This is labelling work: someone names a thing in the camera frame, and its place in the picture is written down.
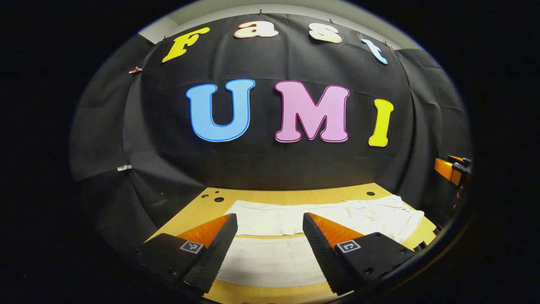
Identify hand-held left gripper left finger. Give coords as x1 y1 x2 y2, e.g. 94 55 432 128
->
137 213 238 294

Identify white jeans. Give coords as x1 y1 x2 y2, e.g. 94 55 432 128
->
215 195 424 288

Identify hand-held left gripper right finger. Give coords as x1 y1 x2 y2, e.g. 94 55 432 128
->
302 212 416 296

